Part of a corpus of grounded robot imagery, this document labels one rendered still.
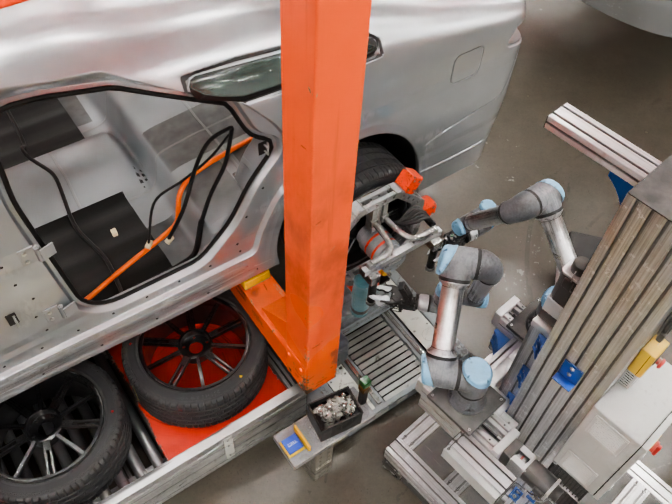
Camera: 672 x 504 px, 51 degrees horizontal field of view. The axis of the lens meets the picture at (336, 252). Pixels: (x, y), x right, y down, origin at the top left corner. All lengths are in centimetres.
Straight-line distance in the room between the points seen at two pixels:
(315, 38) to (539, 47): 441
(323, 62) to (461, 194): 298
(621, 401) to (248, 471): 181
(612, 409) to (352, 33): 149
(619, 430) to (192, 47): 186
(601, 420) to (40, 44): 212
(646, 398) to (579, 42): 404
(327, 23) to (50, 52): 97
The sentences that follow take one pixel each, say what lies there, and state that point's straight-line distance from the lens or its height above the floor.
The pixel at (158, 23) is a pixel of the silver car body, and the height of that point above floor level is 196.
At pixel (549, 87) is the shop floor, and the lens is 563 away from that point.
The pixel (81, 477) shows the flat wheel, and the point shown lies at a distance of 313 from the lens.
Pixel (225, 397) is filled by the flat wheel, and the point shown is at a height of 50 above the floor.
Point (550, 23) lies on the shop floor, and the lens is 631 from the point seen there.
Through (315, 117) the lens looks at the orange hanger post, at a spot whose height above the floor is 211.
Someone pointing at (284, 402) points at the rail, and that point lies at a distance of 327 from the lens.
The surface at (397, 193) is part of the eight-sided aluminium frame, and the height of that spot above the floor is 112.
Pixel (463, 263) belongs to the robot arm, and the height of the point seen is 133.
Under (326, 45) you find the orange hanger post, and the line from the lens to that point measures 172.
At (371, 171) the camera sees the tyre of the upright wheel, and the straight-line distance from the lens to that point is 302.
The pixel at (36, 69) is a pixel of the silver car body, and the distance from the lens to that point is 232.
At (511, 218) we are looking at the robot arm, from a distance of 287.
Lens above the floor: 333
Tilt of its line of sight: 52 degrees down
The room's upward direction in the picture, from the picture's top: 4 degrees clockwise
